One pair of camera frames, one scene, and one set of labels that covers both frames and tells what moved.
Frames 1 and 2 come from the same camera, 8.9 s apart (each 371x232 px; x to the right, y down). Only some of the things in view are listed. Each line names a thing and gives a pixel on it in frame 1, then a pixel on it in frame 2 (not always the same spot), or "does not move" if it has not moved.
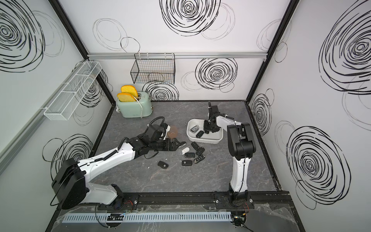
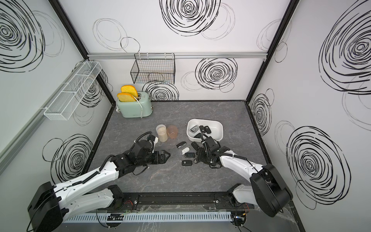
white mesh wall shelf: [59, 108] does not move
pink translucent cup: [173, 132] does not move
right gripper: [205, 127] -> [200, 155]
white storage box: [196, 134] does not move
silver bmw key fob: [194, 129] does not move
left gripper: [174, 147] -> [157, 159]
